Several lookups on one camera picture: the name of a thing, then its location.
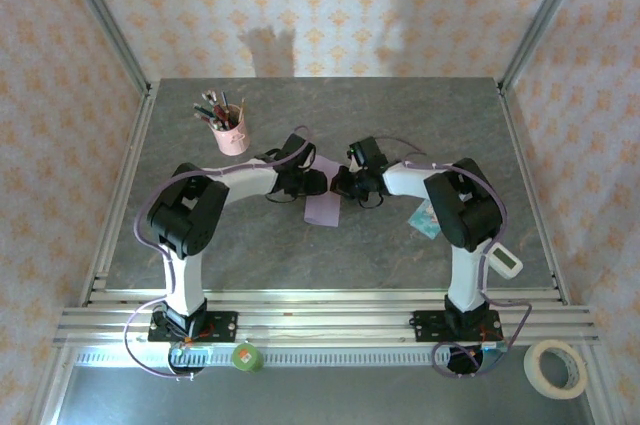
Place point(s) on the blue pen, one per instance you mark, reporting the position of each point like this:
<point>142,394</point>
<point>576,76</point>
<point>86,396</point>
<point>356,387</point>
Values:
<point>225,102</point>

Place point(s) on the pink metal pen cup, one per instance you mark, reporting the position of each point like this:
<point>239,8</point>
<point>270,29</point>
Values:
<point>232,140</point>

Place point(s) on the white timer with display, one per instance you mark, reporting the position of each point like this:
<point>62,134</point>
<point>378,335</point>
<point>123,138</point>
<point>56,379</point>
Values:
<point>506,260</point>

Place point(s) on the teal illustrated paper packet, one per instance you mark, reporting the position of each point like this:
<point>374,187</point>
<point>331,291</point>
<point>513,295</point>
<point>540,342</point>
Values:
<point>424,225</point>

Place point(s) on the green tape roll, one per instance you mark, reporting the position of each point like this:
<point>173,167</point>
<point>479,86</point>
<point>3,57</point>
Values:
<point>247,359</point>

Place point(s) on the lilac paper sheet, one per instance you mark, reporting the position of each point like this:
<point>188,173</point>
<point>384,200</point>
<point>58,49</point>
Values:
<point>322,210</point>

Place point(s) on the dark green pen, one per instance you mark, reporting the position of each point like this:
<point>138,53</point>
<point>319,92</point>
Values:
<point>204,110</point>

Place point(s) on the white-tipped grey pen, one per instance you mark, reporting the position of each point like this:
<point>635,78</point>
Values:
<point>210,100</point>

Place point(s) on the aluminium side rail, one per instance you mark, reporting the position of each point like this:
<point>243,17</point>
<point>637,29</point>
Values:
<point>129,170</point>
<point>529,170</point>

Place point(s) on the aluminium frame post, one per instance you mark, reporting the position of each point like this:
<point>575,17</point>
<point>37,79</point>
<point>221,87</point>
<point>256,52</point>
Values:
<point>545,10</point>
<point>107,20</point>

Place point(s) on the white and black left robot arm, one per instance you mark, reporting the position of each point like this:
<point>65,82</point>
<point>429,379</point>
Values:
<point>185,280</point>

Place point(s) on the white masking tape roll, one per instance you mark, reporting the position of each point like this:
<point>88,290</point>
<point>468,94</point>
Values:
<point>532,365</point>

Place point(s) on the red pen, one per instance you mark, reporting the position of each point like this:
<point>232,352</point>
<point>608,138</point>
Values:
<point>221,114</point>

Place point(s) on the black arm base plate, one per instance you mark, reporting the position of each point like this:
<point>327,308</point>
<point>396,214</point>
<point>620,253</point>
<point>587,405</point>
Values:
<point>225,325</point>
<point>425,327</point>

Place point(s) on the wooden pencil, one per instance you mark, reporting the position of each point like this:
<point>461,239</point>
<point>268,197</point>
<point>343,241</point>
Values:
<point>241,109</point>

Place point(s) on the small circuit board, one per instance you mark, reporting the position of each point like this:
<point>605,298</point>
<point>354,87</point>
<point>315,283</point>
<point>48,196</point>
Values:
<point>192,351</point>
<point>495,351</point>

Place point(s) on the aluminium mounting rail frame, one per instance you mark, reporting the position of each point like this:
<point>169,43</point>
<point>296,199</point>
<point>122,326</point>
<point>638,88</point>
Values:
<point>325,317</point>

